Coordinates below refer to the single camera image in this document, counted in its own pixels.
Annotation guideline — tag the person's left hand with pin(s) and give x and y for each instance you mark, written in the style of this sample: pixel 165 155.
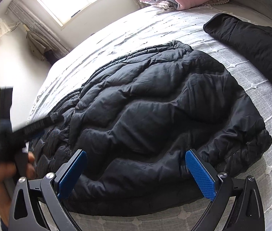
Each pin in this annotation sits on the person's left hand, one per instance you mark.
pixel 7 170

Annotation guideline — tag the left grey curtain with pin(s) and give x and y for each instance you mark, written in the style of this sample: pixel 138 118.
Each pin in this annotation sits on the left grey curtain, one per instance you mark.
pixel 31 22

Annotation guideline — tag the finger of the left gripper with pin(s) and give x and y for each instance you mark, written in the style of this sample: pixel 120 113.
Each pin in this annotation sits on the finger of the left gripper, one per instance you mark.
pixel 41 124

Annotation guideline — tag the black quilted puffer jacket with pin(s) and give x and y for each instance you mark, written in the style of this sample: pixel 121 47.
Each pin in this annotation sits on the black quilted puffer jacket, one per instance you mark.
pixel 137 116

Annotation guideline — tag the folded black garment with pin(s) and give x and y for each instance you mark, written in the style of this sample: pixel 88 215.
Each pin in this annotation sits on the folded black garment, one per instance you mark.
pixel 253 45

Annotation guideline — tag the hanging beige coat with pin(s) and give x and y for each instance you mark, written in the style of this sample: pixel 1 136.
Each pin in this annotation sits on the hanging beige coat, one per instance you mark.
pixel 40 47

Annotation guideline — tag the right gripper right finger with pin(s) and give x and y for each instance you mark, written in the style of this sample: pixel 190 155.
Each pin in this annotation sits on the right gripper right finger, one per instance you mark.
pixel 247 210

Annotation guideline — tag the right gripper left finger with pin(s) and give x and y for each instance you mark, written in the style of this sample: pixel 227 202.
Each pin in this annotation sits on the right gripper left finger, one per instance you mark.
pixel 25 212

